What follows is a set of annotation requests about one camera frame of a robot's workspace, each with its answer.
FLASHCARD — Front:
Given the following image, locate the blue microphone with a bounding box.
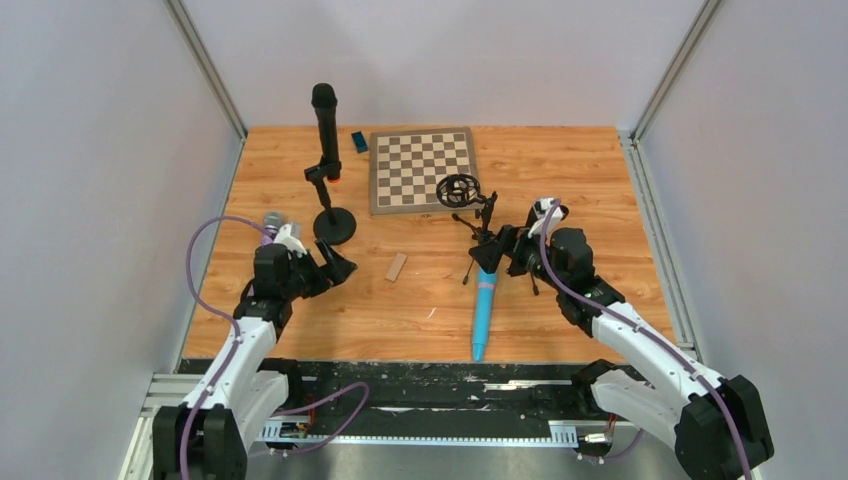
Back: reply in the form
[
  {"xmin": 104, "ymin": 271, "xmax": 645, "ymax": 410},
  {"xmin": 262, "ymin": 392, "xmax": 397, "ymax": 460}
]
[{"xmin": 471, "ymin": 267, "xmax": 497, "ymax": 362}]

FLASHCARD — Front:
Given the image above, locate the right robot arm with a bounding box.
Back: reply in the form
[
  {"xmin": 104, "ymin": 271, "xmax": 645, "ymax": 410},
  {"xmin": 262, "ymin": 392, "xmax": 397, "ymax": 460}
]
[{"xmin": 469, "ymin": 225, "xmax": 775, "ymax": 479}]

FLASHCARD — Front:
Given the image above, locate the purple glitter microphone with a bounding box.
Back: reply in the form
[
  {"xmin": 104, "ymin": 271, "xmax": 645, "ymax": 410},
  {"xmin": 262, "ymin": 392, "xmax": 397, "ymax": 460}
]
[{"xmin": 260, "ymin": 211, "xmax": 285, "ymax": 246}]

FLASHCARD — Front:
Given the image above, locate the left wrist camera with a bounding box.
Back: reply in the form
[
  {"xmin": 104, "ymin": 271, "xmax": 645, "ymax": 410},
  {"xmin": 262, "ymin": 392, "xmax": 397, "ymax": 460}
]
[{"xmin": 272, "ymin": 222, "xmax": 309, "ymax": 258}]

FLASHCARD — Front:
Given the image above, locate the black round-base mic stand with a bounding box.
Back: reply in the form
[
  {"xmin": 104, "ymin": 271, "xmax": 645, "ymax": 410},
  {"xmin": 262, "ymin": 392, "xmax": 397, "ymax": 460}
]
[{"xmin": 304, "ymin": 158, "xmax": 357, "ymax": 246}]

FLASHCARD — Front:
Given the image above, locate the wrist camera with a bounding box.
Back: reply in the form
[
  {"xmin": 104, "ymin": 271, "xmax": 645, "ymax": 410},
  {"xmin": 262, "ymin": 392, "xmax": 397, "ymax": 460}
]
[
  {"xmin": 272, "ymin": 222, "xmax": 309, "ymax": 258},
  {"xmin": 526, "ymin": 197, "xmax": 569, "ymax": 239}
]

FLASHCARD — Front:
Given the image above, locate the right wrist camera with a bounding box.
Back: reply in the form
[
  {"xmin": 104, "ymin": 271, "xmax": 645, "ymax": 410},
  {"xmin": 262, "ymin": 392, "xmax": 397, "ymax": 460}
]
[{"xmin": 526, "ymin": 197, "xmax": 569, "ymax": 239}]

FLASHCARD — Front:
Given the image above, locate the blue toy brick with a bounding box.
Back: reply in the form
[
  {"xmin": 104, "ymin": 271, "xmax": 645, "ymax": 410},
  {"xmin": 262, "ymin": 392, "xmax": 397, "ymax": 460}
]
[{"xmin": 351, "ymin": 131, "xmax": 368, "ymax": 153}]

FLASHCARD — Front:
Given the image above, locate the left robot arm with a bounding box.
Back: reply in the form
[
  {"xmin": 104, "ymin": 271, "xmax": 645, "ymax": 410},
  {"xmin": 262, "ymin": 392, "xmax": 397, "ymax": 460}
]
[{"xmin": 152, "ymin": 239, "xmax": 357, "ymax": 479}]

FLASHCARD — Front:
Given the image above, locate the purple cable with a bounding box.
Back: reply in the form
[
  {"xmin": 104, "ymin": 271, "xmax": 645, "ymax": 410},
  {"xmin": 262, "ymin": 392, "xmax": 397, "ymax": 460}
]
[
  {"xmin": 537, "ymin": 198, "xmax": 753, "ymax": 480},
  {"xmin": 178, "ymin": 215, "xmax": 371, "ymax": 480}
]

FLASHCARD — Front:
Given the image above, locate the chessboard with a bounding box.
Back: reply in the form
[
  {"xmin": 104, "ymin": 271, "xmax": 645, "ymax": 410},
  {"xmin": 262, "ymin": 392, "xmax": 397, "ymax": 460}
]
[{"xmin": 368, "ymin": 127, "xmax": 479, "ymax": 215}]

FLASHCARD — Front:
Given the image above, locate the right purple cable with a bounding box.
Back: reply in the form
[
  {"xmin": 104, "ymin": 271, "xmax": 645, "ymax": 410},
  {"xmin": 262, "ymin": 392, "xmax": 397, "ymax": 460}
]
[{"xmin": 537, "ymin": 198, "xmax": 753, "ymax": 480}]

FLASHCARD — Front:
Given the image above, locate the small wooden block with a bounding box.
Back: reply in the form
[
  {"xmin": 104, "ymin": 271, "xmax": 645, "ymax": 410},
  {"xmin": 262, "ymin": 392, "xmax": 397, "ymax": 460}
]
[{"xmin": 385, "ymin": 253, "xmax": 408, "ymax": 282}]

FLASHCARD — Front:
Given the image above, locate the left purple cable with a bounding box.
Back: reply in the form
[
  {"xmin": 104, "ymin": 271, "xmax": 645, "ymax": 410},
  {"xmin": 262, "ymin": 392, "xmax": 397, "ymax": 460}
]
[{"xmin": 178, "ymin": 215, "xmax": 371, "ymax": 480}]

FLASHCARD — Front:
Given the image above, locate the black microphone orange end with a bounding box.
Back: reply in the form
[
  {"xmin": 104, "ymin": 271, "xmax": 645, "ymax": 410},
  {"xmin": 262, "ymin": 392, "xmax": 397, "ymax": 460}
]
[{"xmin": 311, "ymin": 83, "xmax": 341, "ymax": 182}]

